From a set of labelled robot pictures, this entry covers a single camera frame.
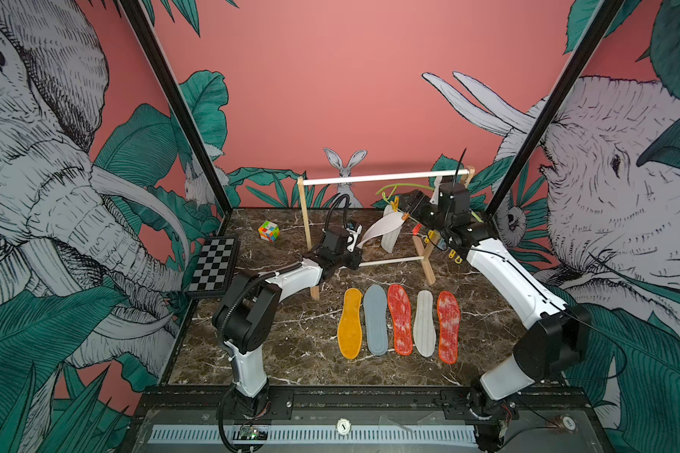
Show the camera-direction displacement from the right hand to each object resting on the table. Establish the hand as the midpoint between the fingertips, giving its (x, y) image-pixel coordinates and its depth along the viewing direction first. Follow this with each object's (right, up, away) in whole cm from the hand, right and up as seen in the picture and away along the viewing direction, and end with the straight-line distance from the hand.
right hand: (406, 195), depth 80 cm
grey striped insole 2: (-2, -13, +17) cm, 22 cm away
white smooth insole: (-8, -34, +13) cm, 37 cm away
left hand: (-12, -15, +13) cm, 24 cm away
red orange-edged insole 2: (+1, -35, +13) cm, 38 cm away
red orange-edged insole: (+16, -39, +10) cm, 43 cm away
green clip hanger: (-5, +2, +6) cm, 8 cm away
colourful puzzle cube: (-47, -10, +27) cm, 55 cm away
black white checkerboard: (-64, -23, +18) cm, 71 cm away
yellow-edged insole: (-16, -43, +6) cm, 46 cm away
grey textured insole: (+8, -43, +8) cm, 44 cm away
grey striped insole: (-6, -8, +9) cm, 14 cm away
